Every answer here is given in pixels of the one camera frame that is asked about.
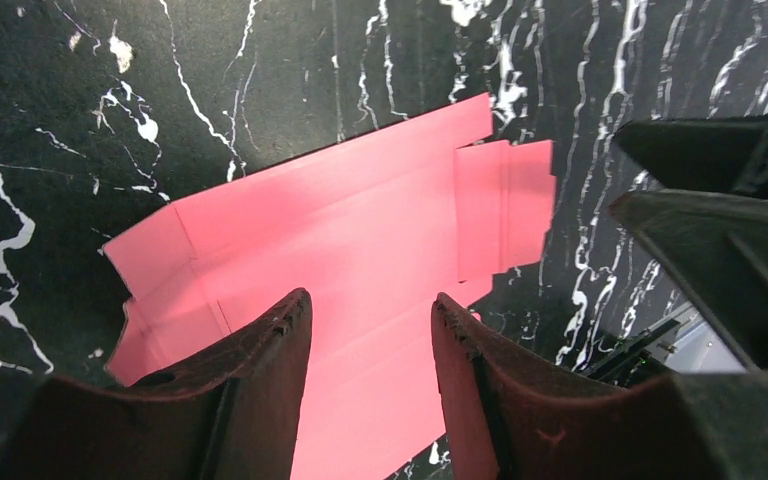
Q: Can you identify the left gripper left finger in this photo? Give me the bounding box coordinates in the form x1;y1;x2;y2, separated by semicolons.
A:
0;288;313;479

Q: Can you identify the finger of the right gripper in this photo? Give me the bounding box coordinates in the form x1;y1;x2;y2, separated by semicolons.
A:
609;189;768;370
613;114;768;200

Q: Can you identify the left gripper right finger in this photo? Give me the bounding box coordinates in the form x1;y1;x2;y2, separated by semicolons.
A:
431;294;768;479

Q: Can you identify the pink paper box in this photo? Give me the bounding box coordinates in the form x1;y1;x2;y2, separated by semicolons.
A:
103;94;557;479

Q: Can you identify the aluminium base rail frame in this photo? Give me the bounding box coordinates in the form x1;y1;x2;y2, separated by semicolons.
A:
582;302;746;388

